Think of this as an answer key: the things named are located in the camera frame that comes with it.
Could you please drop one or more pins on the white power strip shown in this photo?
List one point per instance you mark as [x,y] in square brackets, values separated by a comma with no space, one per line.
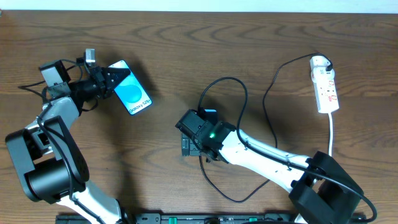
[325,90]

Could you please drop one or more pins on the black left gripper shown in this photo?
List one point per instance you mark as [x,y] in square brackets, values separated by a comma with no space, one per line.
[101,81]

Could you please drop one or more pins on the white USB charger adapter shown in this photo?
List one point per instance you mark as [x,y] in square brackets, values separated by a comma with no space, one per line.
[321,61]

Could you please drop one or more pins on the blue Galaxy smartphone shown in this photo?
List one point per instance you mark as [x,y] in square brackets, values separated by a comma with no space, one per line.
[131,92]

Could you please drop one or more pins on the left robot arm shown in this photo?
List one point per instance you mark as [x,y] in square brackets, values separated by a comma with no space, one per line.
[47,160]

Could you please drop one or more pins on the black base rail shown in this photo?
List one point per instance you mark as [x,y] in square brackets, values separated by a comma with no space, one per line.
[158,218]

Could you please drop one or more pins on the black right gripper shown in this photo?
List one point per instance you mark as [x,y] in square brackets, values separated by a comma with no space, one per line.
[186,146]

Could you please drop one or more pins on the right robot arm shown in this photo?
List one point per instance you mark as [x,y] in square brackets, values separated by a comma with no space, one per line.
[319,188]

